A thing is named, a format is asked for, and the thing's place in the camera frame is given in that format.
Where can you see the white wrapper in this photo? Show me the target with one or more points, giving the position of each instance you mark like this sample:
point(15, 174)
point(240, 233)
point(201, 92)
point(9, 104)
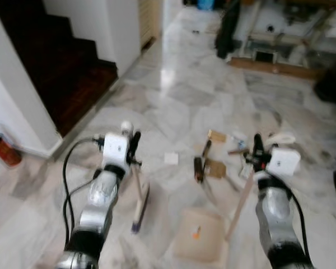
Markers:
point(238, 139)

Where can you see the white paper square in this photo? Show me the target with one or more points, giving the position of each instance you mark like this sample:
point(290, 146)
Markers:
point(171, 158)

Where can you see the small tan cardboard piece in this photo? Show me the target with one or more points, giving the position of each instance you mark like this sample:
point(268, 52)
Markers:
point(216, 136)

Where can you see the dark brown scrap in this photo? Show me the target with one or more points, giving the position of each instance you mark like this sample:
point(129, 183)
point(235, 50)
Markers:
point(199, 168)

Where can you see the round black bag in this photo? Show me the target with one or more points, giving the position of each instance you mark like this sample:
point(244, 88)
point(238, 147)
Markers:
point(331, 84)

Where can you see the dark wooden staircase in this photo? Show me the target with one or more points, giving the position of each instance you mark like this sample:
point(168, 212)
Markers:
point(56, 61)

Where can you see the louvered wooden door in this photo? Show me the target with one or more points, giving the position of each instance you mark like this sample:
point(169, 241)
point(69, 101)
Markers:
point(148, 22)

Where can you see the tall black bag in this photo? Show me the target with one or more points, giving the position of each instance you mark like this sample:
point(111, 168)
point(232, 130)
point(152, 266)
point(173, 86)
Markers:
point(227, 28)

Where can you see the red bottle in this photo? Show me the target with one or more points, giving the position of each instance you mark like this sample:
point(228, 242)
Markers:
point(4, 151)

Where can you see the blue item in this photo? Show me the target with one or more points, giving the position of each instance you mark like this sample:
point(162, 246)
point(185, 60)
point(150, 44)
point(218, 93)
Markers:
point(204, 4)

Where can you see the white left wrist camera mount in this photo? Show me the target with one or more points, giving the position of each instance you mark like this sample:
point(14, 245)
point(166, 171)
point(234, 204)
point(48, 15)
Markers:
point(116, 148)

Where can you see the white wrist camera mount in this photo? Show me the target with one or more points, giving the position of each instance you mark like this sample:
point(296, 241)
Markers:
point(116, 148)
point(284, 161)

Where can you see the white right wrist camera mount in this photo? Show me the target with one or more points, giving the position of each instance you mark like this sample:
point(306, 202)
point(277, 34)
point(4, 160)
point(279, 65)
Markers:
point(284, 161)

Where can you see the wooden frame shelf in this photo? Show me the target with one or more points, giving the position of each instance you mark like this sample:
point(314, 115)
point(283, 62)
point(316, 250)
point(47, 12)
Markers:
point(274, 67)

